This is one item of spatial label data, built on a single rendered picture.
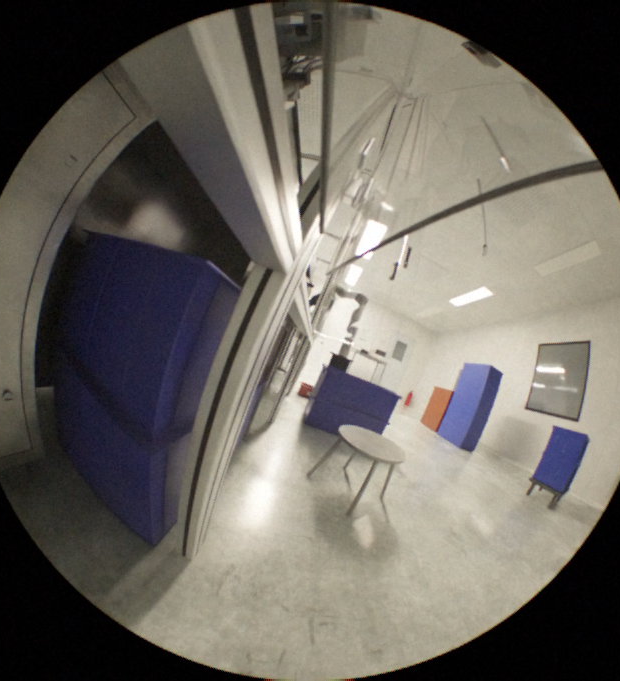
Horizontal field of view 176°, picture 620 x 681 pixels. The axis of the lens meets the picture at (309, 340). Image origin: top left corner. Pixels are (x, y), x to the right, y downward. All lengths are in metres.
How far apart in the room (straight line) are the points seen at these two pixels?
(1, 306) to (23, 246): 0.08
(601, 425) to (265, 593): 3.74
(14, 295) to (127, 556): 0.46
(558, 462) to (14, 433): 2.69
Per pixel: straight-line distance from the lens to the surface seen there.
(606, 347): 4.04
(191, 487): 0.31
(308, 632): 0.54
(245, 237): 0.17
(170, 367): 0.23
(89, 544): 0.55
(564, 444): 2.32
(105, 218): 0.68
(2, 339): 0.41
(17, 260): 0.38
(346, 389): 1.38
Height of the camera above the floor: 0.49
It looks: 2 degrees up
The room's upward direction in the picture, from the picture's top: 23 degrees clockwise
